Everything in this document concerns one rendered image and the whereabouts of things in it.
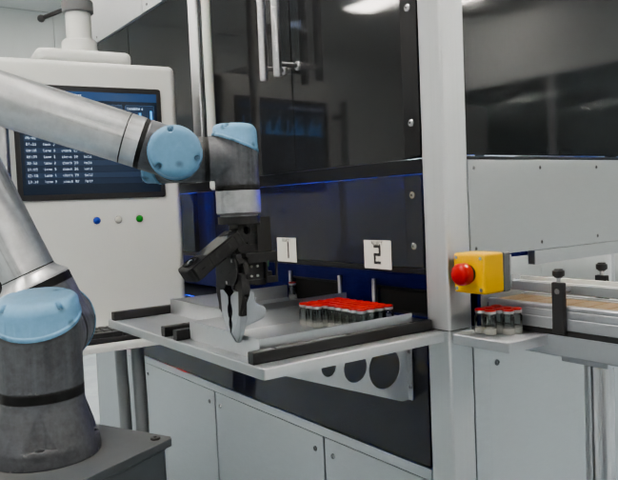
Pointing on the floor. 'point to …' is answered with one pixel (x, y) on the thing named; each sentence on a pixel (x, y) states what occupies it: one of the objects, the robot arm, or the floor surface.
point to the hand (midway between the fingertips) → (233, 335)
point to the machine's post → (446, 234)
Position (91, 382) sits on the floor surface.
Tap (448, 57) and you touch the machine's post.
